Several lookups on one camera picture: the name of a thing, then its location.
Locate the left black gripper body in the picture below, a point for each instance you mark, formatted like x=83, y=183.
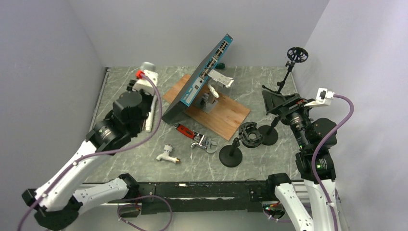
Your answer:
x=146, y=100

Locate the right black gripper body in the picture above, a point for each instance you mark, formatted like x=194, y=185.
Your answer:
x=296, y=114

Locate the white microphone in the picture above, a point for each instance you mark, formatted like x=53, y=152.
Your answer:
x=149, y=120

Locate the black round-base mic stand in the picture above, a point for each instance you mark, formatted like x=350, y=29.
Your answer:
x=249, y=136

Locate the black tripod mic stand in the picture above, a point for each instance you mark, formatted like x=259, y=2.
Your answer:
x=295, y=55

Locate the grey microphone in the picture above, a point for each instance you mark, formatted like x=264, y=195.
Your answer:
x=147, y=67

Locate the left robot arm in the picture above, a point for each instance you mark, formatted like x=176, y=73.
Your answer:
x=60, y=201

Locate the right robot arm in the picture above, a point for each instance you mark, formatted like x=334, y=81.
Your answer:
x=313, y=160

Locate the white plastic faucet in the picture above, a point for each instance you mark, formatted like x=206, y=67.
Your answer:
x=166, y=155

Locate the wooden board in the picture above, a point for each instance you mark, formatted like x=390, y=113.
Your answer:
x=223, y=119

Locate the green small object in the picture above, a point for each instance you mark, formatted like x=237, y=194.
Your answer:
x=220, y=66

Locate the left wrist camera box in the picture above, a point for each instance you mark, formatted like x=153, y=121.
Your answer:
x=153, y=76

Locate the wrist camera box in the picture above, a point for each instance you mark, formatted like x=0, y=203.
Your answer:
x=323, y=98
x=153, y=76

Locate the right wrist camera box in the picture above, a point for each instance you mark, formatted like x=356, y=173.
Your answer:
x=323, y=98

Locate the grey metal bracket fixture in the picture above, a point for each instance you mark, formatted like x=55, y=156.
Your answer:
x=208, y=100

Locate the blue network switch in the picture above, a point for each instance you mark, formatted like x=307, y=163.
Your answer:
x=189, y=91

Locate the black front rail frame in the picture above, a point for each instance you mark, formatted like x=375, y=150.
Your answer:
x=202, y=196

